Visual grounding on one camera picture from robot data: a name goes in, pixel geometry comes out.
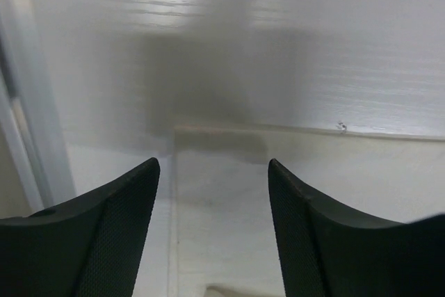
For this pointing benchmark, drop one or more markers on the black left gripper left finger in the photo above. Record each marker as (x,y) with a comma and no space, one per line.
(91,245)

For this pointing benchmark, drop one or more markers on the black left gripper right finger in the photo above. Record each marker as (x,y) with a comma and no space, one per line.
(327,248)

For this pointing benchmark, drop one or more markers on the aluminium table edge rail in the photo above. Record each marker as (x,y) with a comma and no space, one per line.
(30,119)

